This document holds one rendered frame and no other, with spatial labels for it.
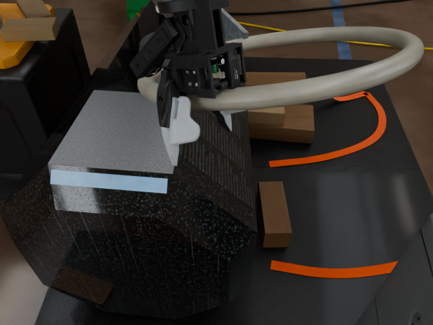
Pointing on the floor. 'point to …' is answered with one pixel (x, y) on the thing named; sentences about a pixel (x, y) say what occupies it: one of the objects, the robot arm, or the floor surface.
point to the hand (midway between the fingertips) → (200, 144)
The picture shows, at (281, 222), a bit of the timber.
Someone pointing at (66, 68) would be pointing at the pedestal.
